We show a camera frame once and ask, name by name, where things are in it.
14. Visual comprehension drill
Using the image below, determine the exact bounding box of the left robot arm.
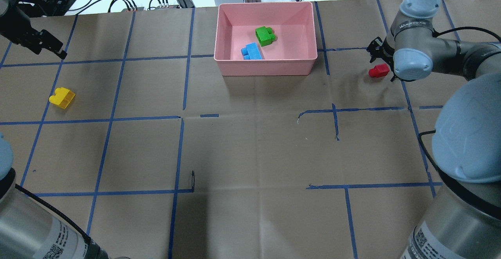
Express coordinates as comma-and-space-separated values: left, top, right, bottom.
0, 0, 109, 259

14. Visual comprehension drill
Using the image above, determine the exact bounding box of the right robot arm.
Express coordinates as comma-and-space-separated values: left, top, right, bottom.
384, 0, 500, 259

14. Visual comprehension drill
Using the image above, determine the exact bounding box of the yellow toy block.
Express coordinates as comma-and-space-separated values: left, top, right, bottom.
49, 87, 76, 110

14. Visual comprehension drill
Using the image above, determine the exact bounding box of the green toy block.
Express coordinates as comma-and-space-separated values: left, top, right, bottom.
255, 26, 277, 47

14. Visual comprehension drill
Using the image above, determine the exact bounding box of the blue toy block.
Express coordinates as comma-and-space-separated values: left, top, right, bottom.
240, 43, 263, 60

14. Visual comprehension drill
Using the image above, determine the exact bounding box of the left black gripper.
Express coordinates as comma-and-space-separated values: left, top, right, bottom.
0, 1, 67, 59

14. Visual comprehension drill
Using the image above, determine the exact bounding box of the red toy block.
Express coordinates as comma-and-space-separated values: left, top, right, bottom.
368, 63, 390, 78

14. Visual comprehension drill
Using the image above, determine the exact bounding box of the pink plastic box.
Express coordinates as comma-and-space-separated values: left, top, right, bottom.
214, 2, 318, 76

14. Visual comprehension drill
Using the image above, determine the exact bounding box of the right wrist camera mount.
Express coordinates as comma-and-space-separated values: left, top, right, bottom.
366, 37, 395, 65

